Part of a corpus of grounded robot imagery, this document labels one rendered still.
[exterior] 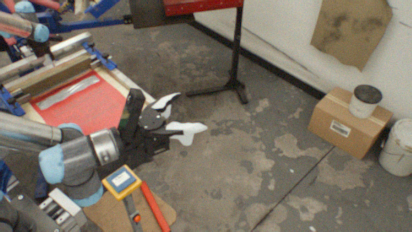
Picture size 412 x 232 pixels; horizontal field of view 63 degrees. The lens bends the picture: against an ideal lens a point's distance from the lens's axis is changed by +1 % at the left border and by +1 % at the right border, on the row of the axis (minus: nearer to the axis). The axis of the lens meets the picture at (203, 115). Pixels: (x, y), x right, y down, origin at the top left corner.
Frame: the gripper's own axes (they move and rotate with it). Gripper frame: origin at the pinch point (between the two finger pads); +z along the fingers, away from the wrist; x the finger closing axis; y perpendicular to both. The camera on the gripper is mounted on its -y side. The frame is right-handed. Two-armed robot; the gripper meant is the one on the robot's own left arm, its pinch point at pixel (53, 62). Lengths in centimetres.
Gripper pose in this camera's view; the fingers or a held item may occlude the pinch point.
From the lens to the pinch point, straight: 201.1
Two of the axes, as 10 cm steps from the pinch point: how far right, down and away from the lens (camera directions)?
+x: 7.0, 5.2, -4.9
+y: -7.1, 5.2, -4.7
